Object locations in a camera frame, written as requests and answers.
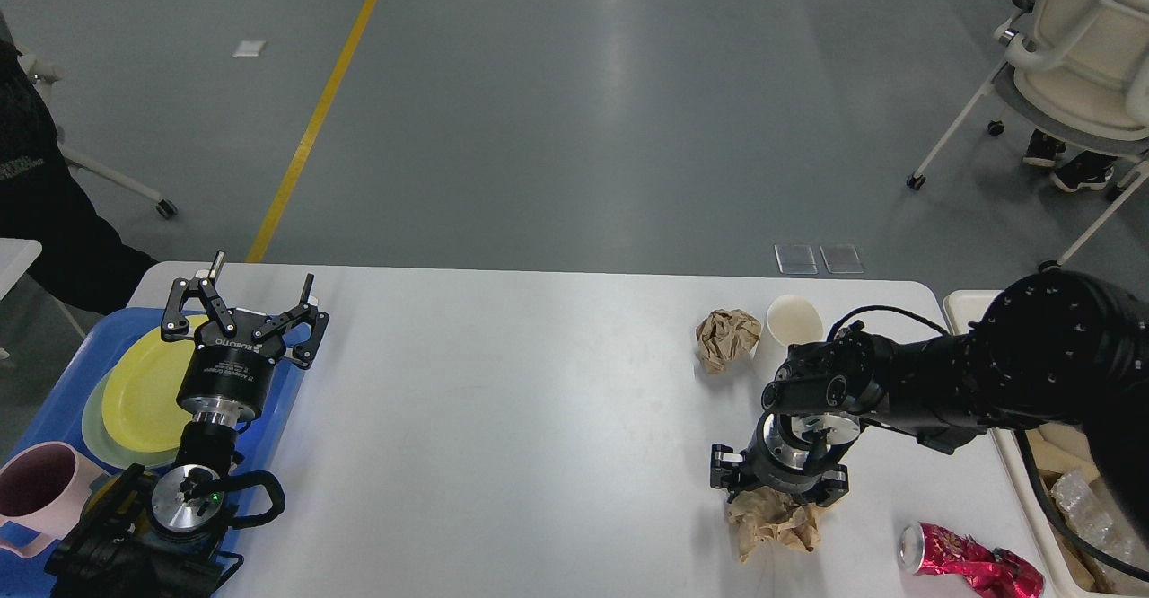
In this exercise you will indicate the right clear floor plate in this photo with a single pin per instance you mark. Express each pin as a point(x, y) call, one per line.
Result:
point(842, 258)

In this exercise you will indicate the seated person in pink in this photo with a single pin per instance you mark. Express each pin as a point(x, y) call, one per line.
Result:
point(1081, 75)

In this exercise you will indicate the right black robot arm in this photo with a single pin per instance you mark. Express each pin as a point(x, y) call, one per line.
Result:
point(1058, 347)

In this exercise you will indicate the left clear floor plate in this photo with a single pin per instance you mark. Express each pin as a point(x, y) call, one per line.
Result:
point(796, 259)

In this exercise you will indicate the small crumpled brown paper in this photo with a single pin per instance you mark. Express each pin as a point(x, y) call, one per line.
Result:
point(724, 335)

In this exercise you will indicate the white side table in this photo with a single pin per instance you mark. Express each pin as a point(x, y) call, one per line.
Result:
point(17, 255)

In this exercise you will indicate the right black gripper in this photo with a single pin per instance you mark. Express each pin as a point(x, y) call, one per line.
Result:
point(796, 455)

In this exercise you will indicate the white office chair left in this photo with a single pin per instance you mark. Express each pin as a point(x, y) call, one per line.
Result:
point(43, 75)

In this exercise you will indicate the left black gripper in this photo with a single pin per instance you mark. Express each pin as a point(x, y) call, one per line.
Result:
point(229, 373)

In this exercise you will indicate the pink mug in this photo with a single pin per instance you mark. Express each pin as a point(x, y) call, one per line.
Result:
point(45, 489)

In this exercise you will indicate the white paper cup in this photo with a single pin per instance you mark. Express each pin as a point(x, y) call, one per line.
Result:
point(790, 320)

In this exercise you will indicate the beige plastic bin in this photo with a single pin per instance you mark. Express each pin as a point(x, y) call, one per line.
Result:
point(1067, 573)

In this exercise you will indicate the clear floor plate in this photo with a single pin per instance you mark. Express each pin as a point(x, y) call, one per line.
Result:
point(842, 258)
point(796, 259)

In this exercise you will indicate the crushed red can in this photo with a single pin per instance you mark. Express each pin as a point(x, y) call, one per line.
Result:
point(928, 549)

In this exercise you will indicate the light green plate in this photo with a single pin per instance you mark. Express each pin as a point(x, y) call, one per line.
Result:
point(103, 448)

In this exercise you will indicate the yellow plate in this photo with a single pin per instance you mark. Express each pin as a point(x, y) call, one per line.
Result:
point(139, 406)

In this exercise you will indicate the brown paper bag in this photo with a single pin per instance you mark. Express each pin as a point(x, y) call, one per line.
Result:
point(1059, 449)

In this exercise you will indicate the large brown paper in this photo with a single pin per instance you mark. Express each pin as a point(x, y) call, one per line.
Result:
point(765, 515)

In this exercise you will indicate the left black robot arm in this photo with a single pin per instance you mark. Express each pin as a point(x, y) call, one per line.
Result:
point(161, 535)

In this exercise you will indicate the person in dark clothes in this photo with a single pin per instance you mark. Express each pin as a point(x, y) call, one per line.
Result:
point(83, 261)

